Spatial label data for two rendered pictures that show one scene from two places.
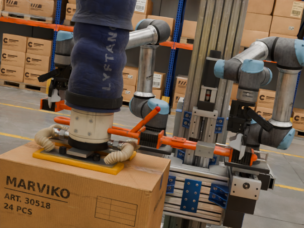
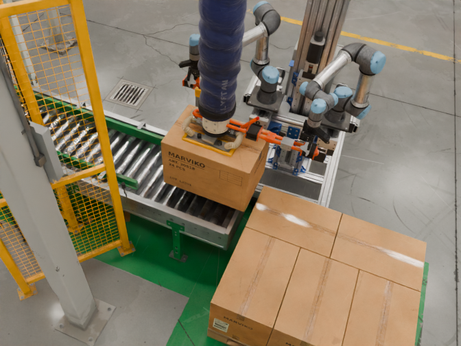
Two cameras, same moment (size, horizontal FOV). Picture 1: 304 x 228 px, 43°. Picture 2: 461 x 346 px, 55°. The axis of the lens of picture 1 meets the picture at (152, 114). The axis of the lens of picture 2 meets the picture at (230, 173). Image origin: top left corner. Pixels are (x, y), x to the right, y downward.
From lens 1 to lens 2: 1.59 m
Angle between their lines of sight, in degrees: 39
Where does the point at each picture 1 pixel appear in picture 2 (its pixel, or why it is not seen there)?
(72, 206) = (206, 171)
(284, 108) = (361, 96)
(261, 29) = not seen: outside the picture
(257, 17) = not seen: outside the picture
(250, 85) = (314, 119)
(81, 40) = (205, 82)
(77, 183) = (208, 162)
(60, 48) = (193, 50)
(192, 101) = (300, 65)
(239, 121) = (307, 136)
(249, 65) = (314, 108)
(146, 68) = (261, 43)
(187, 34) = not seen: outside the picture
